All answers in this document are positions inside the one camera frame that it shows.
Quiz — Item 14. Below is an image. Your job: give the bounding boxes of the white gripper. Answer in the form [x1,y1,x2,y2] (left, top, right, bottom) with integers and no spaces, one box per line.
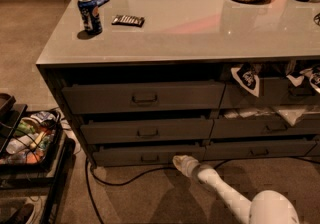
[172,155,208,179]

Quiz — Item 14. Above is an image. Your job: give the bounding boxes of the grey drawer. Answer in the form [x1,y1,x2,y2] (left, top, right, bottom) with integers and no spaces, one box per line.
[81,117,213,144]
[93,144,205,166]
[203,139,316,161]
[211,115,320,139]
[62,81,224,114]
[220,77,320,109]

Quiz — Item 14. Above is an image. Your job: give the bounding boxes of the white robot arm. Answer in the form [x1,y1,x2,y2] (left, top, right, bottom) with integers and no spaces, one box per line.
[173,155,300,224]

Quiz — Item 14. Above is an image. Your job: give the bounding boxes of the grey drawer cabinet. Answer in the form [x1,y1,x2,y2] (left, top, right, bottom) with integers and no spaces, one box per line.
[37,0,320,166]

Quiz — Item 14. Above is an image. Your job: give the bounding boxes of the clear plastic bags in drawer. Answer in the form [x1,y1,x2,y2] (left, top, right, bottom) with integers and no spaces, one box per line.
[222,105,320,126]

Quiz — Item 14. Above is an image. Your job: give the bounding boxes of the black cart rack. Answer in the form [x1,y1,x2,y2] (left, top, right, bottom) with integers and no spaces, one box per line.
[0,93,75,224]

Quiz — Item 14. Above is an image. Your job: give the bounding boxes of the dark snack bar wrapper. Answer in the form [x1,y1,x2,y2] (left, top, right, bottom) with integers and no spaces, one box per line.
[112,15,145,27]

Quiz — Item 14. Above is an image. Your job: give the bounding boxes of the black tray of snacks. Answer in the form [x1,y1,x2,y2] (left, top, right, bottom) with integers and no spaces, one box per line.
[0,110,62,168]

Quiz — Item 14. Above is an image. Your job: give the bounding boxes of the blue pepsi can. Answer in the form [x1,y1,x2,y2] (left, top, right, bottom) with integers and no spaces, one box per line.
[77,0,110,35]

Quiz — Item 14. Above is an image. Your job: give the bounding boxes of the black floor cable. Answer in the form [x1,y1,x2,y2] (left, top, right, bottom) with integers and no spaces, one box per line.
[83,157,234,224]

